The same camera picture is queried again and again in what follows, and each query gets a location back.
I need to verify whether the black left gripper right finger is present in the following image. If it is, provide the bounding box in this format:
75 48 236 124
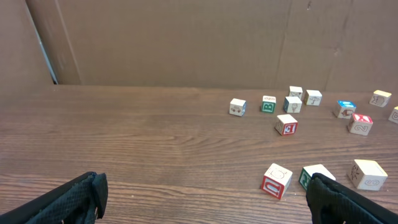
306 173 397 224

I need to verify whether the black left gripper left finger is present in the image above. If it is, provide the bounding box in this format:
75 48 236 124
1 172 108 224

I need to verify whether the wooden block blue letter H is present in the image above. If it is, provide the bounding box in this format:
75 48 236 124
298 164 336 190

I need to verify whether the wooden block yellow letter S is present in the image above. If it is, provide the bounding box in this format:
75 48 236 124
347 159 388 191

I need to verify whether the wooden block red letter U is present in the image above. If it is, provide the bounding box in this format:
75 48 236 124
261 163 293 200

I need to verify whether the wooden block red top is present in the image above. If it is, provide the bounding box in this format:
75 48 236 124
348 113 373 136

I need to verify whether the wooden block red number 13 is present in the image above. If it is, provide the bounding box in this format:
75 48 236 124
275 114 298 136

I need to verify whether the wooden block blue top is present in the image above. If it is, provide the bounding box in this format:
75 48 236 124
333 100 357 119

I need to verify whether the wooden block blue side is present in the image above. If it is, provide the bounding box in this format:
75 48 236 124
283 96 302 113

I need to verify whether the wooden block umbrella picture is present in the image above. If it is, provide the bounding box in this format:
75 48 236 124
304 90 322 106

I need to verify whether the wooden block yellow top near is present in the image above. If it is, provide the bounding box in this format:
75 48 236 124
388 106 398 124

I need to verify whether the wooden block yellow top far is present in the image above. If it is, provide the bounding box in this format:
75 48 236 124
369 90 392 108

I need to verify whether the wooden block green letter B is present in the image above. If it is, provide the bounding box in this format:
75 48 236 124
261 95 276 113

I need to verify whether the plain wooden block far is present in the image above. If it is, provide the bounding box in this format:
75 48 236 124
289 86 303 100

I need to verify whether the wooden block car picture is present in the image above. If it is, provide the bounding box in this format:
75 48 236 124
229 98 246 117

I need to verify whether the cardboard backdrop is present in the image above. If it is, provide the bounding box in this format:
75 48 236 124
1 0 397 92

